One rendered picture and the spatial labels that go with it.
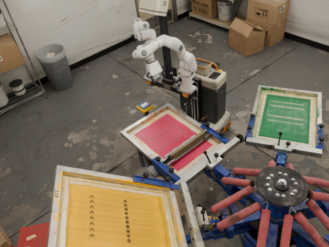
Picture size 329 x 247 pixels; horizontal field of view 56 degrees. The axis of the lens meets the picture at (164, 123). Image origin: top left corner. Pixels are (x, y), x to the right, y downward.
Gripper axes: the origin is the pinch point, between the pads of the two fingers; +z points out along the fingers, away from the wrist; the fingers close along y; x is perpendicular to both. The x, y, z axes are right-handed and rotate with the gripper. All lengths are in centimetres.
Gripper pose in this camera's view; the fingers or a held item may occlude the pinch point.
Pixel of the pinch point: (158, 79)
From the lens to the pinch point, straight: 253.2
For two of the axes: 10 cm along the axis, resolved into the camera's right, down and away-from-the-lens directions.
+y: 8.8, -4.4, 1.6
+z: 3.8, 8.7, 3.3
